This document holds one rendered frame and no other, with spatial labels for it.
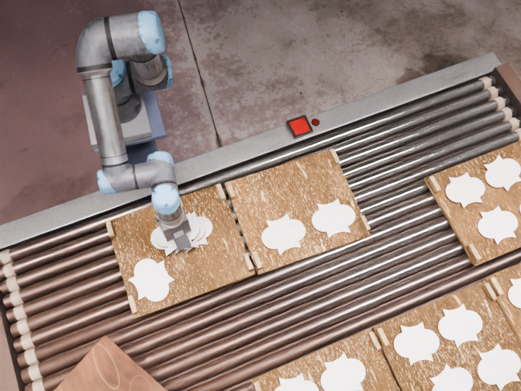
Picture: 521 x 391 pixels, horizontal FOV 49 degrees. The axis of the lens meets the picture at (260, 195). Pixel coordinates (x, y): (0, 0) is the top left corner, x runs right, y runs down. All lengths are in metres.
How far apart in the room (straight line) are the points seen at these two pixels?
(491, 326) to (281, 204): 0.78
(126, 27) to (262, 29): 2.03
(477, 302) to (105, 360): 1.17
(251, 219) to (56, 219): 0.67
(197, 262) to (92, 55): 0.73
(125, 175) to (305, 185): 0.66
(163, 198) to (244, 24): 2.13
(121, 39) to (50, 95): 1.88
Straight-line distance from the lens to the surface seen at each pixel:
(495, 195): 2.15
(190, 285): 1.87
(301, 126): 2.11
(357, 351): 1.85
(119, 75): 2.00
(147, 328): 1.88
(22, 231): 2.08
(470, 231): 2.06
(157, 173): 1.65
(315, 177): 2.01
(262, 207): 1.95
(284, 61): 3.42
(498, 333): 2.00
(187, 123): 3.19
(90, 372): 1.77
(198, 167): 2.04
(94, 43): 1.61
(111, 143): 1.64
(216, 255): 1.89
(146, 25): 1.60
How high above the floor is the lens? 2.74
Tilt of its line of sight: 67 degrees down
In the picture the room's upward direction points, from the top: 4 degrees clockwise
